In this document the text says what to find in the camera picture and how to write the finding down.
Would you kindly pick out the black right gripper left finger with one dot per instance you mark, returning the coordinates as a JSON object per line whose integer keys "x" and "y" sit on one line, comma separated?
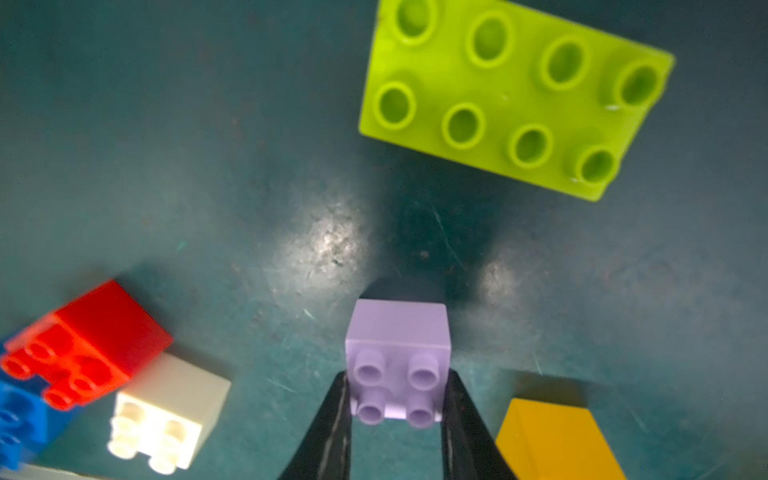
{"x": 325, "y": 451}

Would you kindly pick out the purple lego brick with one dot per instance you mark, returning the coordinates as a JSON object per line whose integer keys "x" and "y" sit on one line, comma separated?
{"x": 398, "y": 357}

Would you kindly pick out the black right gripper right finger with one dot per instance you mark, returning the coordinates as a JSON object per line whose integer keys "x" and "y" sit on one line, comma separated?
{"x": 468, "y": 449}

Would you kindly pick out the lime green lego plate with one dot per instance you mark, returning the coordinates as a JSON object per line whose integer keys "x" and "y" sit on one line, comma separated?
{"x": 510, "y": 90}

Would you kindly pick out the cream lego brick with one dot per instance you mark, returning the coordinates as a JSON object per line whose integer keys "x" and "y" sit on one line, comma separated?
{"x": 167, "y": 412}

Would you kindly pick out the green table mat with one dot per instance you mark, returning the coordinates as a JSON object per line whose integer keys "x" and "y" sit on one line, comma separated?
{"x": 206, "y": 155}

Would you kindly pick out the yellow lego brick left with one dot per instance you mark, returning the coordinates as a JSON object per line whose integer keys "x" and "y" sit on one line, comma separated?
{"x": 541, "y": 440}

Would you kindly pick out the red lego brick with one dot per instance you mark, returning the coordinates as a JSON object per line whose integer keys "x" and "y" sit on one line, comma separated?
{"x": 87, "y": 348}

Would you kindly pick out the blue lego brick upper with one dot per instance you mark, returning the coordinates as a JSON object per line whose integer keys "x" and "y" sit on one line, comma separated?
{"x": 28, "y": 423}

